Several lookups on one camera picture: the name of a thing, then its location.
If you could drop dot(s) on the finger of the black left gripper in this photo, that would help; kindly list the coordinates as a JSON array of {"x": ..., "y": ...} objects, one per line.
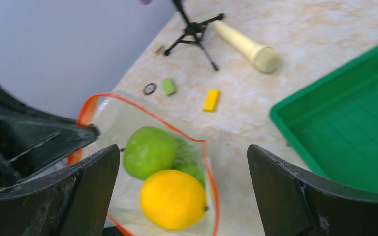
[{"x": 44, "y": 138}]

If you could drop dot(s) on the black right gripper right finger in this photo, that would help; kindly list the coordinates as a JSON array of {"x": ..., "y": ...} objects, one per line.
[{"x": 295, "y": 202}]

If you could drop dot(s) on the light green block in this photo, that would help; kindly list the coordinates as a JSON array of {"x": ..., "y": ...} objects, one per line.
[{"x": 168, "y": 86}]

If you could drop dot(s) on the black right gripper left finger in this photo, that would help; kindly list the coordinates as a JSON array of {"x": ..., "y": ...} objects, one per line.
[{"x": 72, "y": 201}]

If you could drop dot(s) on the yellow lemon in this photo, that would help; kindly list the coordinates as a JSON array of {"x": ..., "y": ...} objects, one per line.
[{"x": 173, "y": 200}]

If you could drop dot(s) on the small wooden block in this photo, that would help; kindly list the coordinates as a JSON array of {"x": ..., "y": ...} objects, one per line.
[{"x": 159, "y": 50}]

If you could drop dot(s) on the purple microphone on tripod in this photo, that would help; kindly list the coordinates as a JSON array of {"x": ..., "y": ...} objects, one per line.
[{"x": 193, "y": 32}]

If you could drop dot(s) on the green apple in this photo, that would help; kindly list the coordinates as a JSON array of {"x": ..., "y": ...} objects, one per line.
[{"x": 149, "y": 150}]

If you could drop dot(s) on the green plastic tray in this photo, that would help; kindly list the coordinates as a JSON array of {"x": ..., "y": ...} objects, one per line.
[{"x": 333, "y": 123}]

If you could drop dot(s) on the green cabbage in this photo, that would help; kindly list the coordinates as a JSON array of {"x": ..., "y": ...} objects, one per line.
[{"x": 184, "y": 156}]

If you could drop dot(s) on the yellow block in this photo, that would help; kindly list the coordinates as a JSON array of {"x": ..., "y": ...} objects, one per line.
[{"x": 211, "y": 100}]

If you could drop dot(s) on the clear zip bag orange zipper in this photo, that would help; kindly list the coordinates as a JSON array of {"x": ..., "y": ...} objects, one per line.
[{"x": 117, "y": 115}]

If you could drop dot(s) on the cream toy microphone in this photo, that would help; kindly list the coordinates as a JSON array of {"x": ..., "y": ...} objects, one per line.
[{"x": 263, "y": 58}]

